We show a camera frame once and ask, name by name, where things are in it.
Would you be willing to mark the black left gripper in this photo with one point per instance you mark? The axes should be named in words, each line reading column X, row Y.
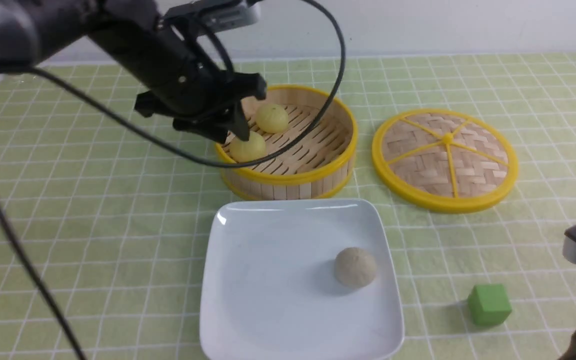
column 182, row 81

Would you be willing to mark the yellow steamed bun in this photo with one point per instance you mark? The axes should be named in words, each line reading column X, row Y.
column 271, row 118
column 246, row 151

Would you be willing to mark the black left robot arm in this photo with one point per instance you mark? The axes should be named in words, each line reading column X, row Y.
column 32, row 31

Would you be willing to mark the white square plate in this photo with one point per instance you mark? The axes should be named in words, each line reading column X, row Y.
column 269, row 290

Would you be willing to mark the beige steamed bun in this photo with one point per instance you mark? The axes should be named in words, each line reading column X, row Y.
column 355, row 268

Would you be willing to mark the bamboo steamer basket yellow rim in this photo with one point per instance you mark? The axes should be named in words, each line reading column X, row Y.
column 317, row 167

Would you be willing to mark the woven bamboo steamer lid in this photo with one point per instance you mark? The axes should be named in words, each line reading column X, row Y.
column 444, row 161

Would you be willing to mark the green cube block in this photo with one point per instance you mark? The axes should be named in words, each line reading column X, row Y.
column 489, row 304

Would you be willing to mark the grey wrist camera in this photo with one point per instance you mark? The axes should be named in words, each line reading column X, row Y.
column 217, row 15

